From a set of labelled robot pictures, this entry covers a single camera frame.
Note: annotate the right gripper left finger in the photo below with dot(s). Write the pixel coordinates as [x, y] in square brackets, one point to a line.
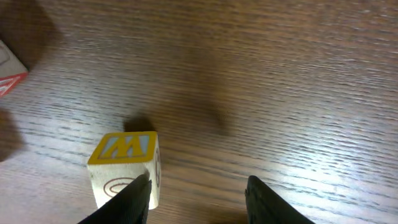
[129, 206]

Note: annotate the yellow W wooden block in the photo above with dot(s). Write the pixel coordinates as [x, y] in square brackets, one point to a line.
[119, 158]

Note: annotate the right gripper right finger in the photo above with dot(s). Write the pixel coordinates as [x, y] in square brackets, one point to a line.
[265, 206]

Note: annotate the red edged wooden block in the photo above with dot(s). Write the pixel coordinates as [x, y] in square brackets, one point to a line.
[12, 70]

